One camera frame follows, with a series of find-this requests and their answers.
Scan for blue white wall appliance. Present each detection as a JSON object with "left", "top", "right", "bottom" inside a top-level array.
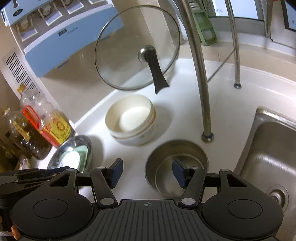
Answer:
[{"left": 1, "top": 1, "right": 118, "bottom": 77}]

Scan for large stainless steel basin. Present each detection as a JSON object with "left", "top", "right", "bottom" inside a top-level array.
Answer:
[{"left": 47, "top": 135, "right": 93, "bottom": 173}]

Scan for green square plastic plate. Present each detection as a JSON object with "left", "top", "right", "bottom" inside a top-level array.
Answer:
[{"left": 73, "top": 145, "right": 88, "bottom": 173}]

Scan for cream plastic bowl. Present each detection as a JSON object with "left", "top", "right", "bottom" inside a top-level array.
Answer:
[{"left": 105, "top": 94, "right": 154, "bottom": 138}]

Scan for floral white ceramic saucer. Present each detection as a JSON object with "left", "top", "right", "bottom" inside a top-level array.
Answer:
[{"left": 57, "top": 151, "right": 80, "bottom": 169}]

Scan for thin steel rack pole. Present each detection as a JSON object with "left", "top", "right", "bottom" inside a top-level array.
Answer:
[{"left": 225, "top": 0, "right": 242, "bottom": 89}]

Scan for stainless steel sink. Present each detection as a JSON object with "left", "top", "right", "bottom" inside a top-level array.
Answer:
[{"left": 234, "top": 106, "right": 295, "bottom": 240}]

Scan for glass pot lid black handle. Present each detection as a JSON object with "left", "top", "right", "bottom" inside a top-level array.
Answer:
[{"left": 94, "top": 4, "right": 181, "bottom": 93}]

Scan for wrapped colourful stacked bowls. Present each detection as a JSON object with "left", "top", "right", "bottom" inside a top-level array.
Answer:
[{"left": 15, "top": 155, "right": 31, "bottom": 170}]

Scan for small stainless steel cup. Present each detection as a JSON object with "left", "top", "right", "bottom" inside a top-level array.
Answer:
[{"left": 145, "top": 140, "right": 208, "bottom": 199}]

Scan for dark cooking oil bottle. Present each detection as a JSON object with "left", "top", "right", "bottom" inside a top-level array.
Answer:
[{"left": 2, "top": 108, "right": 52, "bottom": 160}]

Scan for person's left hand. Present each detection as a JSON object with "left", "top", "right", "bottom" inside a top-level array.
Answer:
[{"left": 11, "top": 225, "right": 21, "bottom": 240}]

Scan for green plastic grater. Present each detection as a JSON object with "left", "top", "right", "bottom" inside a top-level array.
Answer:
[{"left": 188, "top": 1, "right": 217, "bottom": 46}]

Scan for white ceramic bowl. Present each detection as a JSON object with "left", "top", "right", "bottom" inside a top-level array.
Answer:
[{"left": 112, "top": 109, "right": 158, "bottom": 146}]

